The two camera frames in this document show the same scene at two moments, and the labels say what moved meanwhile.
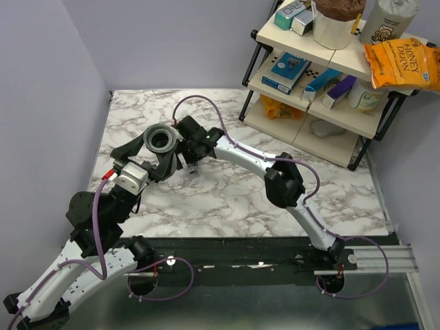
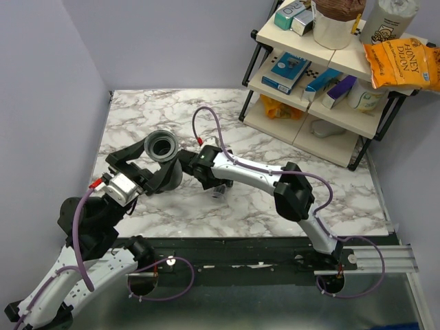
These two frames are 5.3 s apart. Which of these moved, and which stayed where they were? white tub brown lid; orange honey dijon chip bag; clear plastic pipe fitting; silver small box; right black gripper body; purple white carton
Moved: right black gripper body; clear plastic pipe fitting
Stayed: white tub brown lid; purple white carton; silver small box; orange honey dijon chip bag
